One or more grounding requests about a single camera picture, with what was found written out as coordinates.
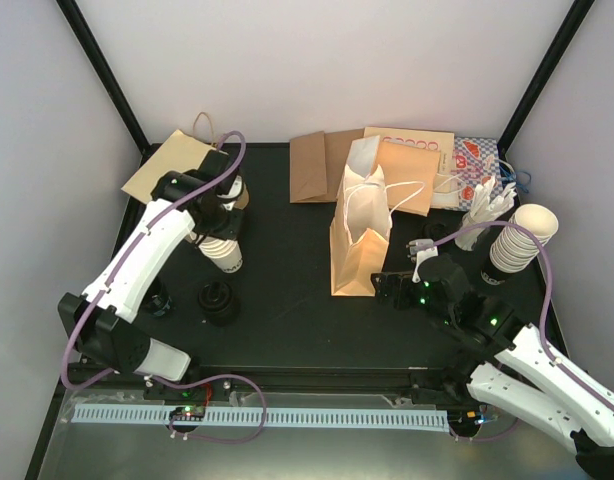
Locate orange paper bag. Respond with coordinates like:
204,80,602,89
376,141,441,216
328,164,428,298

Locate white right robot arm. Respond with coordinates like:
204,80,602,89
371,254,614,479

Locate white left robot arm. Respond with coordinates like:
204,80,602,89
58,150,244,399

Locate stack of pulp cup carriers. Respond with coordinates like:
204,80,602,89
233,176,249,210

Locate stack of white paper cups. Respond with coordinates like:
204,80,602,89
198,237,243,274

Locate stack of black cup lids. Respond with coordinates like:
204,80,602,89
421,222,450,243

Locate brown kraft paper bag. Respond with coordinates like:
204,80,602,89
289,129,364,203

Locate white paper bag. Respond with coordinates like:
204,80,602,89
344,136,380,179

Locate blue checkered paper bag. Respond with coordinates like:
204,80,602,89
451,137,533,211

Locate beige bag with red circles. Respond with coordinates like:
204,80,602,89
364,127,455,152

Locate tan paper bag with handles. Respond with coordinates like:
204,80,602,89
120,111,232,205

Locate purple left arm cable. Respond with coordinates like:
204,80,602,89
59,130,247,391

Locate light blue cable duct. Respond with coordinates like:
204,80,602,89
71,404,449,433

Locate black frame post left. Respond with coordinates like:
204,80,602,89
56,0,151,154

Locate black frame post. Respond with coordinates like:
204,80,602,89
497,0,595,157
56,0,151,154

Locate black frame post right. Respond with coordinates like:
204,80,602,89
497,0,595,157

